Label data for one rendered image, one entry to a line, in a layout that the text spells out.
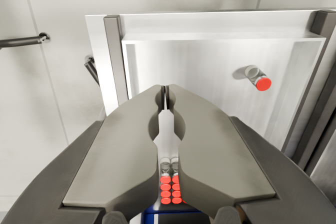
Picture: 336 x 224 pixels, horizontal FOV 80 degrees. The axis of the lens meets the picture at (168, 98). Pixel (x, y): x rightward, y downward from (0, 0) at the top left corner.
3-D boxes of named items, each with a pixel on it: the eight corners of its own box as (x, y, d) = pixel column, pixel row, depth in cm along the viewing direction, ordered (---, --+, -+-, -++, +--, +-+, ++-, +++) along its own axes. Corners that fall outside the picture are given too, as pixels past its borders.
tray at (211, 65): (255, 182, 47) (262, 196, 44) (142, 185, 46) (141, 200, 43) (309, 31, 29) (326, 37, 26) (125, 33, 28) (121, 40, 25)
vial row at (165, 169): (244, 162, 43) (253, 181, 39) (159, 164, 42) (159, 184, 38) (247, 154, 41) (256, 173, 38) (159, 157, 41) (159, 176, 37)
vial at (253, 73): (256, 77, 32) (269, 90, 29) (243, 77, 32) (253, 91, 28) (259, 64, 31) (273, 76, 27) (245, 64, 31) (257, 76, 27)
